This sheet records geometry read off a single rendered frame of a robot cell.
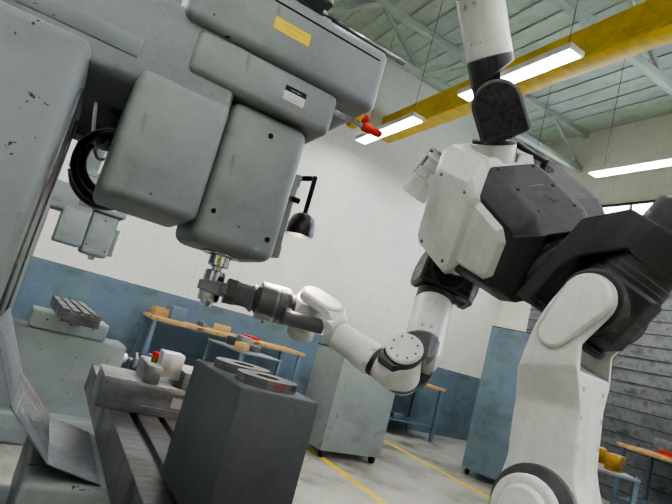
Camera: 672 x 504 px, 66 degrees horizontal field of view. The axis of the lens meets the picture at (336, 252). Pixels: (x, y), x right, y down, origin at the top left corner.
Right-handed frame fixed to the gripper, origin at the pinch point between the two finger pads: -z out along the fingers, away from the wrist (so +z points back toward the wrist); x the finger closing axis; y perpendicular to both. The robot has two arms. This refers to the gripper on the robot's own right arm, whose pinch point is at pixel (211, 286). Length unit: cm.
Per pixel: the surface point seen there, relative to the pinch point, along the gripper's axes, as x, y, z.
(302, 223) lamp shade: -6.4, -21.4, 17.2
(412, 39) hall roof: -634, -494, 205
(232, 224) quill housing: 10.3, -13.4, 0.4
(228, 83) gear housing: 14.6, -41.0, -8.7
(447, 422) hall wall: -795, 102, 497
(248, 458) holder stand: 51, 22, 10
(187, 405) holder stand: 34.4, 20.0, 1.2
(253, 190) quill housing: 9.7, -22.0, 2.6
